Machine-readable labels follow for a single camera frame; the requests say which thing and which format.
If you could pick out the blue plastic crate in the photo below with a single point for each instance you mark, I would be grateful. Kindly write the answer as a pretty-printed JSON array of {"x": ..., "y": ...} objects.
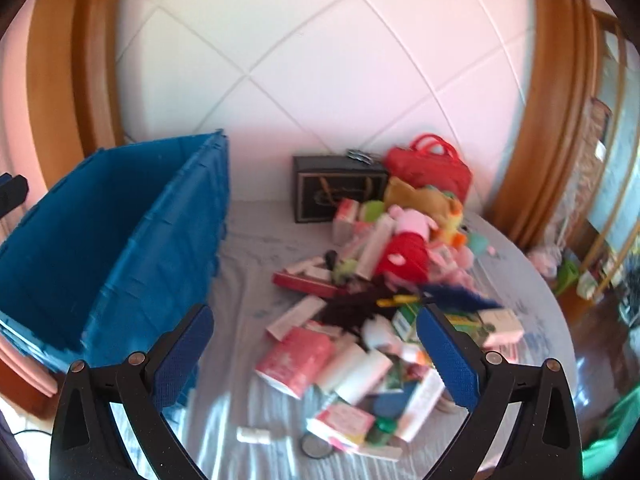
[{"x": 115, "y": 240}]

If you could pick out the metal clip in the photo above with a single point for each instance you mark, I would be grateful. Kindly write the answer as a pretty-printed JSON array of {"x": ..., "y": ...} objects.
[{"x": 360, "y": 156}]

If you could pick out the red handbag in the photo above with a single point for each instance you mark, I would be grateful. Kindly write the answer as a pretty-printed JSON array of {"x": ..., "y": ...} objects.
[{"x": 430, "y": 167}]

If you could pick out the long white box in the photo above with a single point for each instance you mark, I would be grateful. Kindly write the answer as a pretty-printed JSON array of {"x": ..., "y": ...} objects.
[{"x": 295, "y": 317}]

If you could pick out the person's green clothing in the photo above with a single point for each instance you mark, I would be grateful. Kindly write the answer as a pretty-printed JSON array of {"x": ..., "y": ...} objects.
[{"x": 615, "y": 435}]

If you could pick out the wooden wall trim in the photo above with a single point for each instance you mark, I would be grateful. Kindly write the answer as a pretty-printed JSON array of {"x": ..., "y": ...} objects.
[
  {"x": 555, "y": 110},
  {"x": 65, "y": 70}
]

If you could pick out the tall white tube box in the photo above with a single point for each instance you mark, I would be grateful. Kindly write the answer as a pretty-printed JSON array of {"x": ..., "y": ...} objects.
[{"x": 377, "y": 245}]

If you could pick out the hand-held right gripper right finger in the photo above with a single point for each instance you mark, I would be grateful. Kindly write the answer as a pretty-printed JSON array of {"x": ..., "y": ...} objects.
[{"x": 447, "y": 360}]

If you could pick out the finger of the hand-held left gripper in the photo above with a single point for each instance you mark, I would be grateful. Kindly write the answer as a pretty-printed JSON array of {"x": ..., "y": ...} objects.
[{"x": 14, "y": 195}]

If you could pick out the pink tissue pack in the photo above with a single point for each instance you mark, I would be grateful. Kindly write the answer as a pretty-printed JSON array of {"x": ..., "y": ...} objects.
[{"x": 295, "y": 360}]

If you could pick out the pink pig plush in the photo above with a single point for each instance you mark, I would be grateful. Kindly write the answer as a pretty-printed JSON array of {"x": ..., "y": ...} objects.
[{"x": 405, "y": 255}]

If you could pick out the green cap bottle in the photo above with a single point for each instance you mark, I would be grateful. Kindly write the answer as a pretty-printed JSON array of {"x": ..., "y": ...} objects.
[{"x": 382, "y": 430}]

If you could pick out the green box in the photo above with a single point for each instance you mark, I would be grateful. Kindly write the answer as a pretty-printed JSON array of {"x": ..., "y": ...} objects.
[{"x": 407, "y": 322}]

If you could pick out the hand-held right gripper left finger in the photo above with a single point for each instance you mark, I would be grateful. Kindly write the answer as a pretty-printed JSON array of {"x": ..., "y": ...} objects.
[{"x": 185, "y": 350}]

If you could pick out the dark fluffy duster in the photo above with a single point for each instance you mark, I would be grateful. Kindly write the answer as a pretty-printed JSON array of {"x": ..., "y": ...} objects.
[{"x": 350, "y": 307}]

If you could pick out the small white bottle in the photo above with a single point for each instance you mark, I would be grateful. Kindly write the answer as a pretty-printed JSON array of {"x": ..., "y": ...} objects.
[{"x": 253, "y": 435}]

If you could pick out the teal plush toy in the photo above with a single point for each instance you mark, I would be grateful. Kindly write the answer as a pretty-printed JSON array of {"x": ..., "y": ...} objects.
[{"x": 478, "y": 243}]

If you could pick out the pink and white box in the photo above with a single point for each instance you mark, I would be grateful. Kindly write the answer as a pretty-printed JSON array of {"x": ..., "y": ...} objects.
[{"x": 340, "y": 422}]

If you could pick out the brown plush bear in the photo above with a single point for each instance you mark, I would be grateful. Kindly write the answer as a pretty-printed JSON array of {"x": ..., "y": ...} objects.
[{"x": 420, "y": 197}]

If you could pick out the yellow duck plush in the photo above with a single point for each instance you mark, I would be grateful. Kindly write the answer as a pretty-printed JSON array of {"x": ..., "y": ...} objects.
[{"x": 450, "y": 227}]

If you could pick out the blue feather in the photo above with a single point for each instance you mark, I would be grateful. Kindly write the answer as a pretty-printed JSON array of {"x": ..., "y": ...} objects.
[{"x": 465, "y": 297}]

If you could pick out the long red box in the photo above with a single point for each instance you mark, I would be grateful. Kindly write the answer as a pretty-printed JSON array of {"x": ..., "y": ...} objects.
[{"x": 305, "y": 282}]

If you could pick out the round metal disc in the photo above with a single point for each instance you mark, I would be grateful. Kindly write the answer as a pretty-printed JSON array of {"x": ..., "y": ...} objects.
[{"x": 315, "y": 446}]

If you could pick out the white box pink print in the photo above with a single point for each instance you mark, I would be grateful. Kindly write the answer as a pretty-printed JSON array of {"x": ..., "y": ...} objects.
[{"x": 422, "y": 405}]

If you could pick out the white box pink stripe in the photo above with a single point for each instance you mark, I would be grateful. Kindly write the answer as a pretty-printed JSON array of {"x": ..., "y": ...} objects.
[{"x": 502, "y": 327}]

